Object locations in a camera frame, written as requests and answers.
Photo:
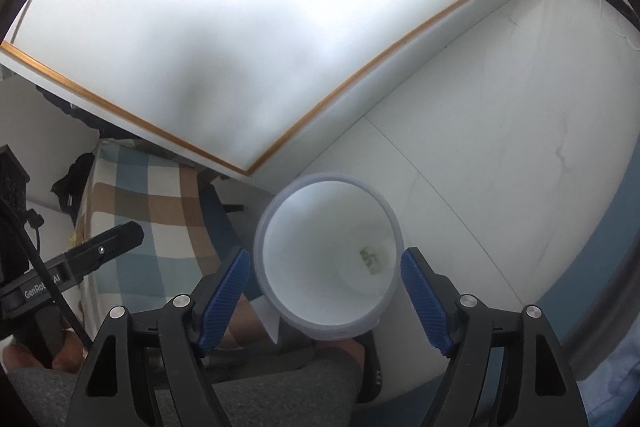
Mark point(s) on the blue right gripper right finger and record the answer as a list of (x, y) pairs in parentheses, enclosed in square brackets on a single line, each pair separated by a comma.
[(432, 297)]

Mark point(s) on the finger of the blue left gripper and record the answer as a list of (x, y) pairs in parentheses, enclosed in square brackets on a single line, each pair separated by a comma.
[(107, 246)]

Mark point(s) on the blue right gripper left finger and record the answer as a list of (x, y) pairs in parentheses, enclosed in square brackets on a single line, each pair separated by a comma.
[(216, 297)]

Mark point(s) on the white trash bin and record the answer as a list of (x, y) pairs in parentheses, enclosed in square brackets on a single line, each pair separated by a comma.
[(326, 255)]

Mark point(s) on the checkered tablecloth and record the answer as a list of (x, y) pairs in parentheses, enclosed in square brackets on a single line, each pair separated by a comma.
[(186, 231)]

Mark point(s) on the black hanging jacket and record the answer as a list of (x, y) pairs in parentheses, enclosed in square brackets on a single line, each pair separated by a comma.
[(70, 189)]

